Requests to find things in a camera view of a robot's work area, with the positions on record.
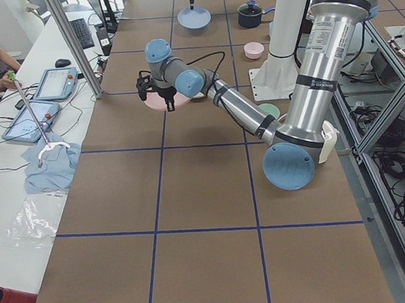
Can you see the aluminium frame post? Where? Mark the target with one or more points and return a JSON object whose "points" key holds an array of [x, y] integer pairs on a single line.
{"points": [[59, 15]]}

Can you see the reacher grabber stick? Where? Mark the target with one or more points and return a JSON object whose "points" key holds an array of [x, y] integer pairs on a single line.
{"points": [[48, 145]]}

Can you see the black keyboard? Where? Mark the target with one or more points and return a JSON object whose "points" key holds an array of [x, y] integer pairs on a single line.
{"points": [[82, 33]]}

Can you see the blue plate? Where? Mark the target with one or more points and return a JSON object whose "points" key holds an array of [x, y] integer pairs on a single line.
{"points": [[194, 18]]}

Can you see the clear plastic bag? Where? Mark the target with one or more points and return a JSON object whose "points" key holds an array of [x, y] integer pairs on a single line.
{"points": [[35, 225]]}

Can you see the cream plate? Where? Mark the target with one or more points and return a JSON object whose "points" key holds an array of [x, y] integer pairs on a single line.
{"points": [[198, 96]]}

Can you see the teach pendant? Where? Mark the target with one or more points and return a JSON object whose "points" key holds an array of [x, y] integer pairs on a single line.
{"points": [[24, 128], [56, 84]]}

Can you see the light blue cup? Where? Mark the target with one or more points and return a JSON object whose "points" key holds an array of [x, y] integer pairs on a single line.
{"points": [[271, 28]]}

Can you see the green bowl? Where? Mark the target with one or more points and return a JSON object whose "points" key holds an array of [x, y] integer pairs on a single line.
{"points": [[271, 109]]}

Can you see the black computer mouse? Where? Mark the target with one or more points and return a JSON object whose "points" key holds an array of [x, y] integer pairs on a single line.
{"points": [[59, 63]]}

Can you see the teach pendant far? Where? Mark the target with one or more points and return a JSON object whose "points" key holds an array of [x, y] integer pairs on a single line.
{"points": [[56, 84]]}

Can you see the dark blue lidded saucepan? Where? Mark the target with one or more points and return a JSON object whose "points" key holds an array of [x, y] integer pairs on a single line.
{"points": [[250, 14]]}

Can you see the blue cloth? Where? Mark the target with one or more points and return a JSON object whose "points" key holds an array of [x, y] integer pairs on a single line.
{"points": [[56, 171]]}

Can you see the teach pendant near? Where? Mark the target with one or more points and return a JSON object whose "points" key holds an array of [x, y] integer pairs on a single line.
{"points": [[24, 128]]}

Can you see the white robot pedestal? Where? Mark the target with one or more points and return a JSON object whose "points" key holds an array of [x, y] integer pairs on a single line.
{"points": [[276, 78]]}

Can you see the pink plate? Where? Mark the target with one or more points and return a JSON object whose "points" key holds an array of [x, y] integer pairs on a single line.
{"points": [[156, 102]]}

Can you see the pink bowl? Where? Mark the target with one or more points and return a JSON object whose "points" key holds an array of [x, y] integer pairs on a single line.
{"points": [[253, 50]]}

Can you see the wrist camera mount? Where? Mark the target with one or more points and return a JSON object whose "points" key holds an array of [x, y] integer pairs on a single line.
{"points": [[144, 84]]}

